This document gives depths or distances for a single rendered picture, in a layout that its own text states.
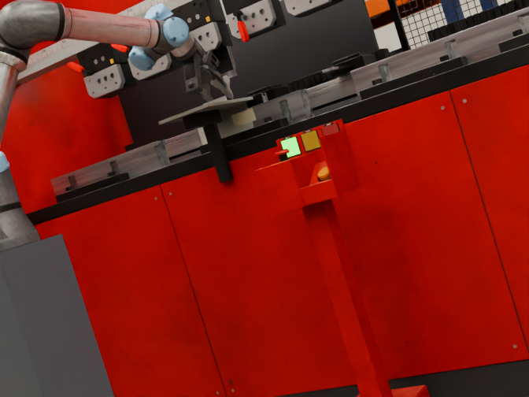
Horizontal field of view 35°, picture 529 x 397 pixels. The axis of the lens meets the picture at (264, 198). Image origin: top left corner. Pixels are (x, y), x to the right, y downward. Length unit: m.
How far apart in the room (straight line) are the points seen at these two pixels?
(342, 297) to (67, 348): 0.68
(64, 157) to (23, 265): 1.39
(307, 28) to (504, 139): 1.11
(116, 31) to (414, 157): 0.84
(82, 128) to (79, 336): 1.54
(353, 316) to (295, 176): 0.38
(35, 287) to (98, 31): 0.68
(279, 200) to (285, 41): 1.14
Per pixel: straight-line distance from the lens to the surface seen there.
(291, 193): 2.07
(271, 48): 3.15
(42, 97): 3.30
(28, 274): 1.94
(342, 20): 3.03
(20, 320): 1.91
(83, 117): 3.43
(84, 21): 2.19
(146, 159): 2.84
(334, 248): 2.11
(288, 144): 2.22
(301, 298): 2.50
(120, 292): 2.86
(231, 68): 2.64
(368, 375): 2.18
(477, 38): 2.33
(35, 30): 2.15
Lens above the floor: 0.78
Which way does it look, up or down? 2 degrees down
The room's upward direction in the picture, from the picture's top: 17 degrees counter-clockwise
